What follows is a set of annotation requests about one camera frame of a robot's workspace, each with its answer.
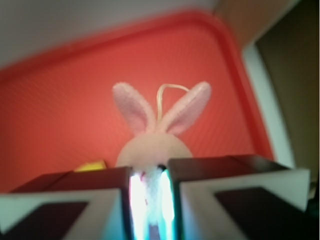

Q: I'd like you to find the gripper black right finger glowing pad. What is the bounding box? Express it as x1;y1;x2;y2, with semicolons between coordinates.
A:
167;155;320;240

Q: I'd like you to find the pink plush bunny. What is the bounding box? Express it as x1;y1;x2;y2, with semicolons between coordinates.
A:
112;81;212;226

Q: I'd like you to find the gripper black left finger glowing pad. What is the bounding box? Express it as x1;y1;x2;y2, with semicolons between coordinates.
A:
0;167;133;240

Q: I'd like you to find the red plastic tray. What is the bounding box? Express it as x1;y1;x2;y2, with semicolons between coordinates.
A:
0;10;274;193

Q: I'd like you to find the yellow sponge wedge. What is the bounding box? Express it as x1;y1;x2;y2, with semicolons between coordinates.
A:
74;159;107;172

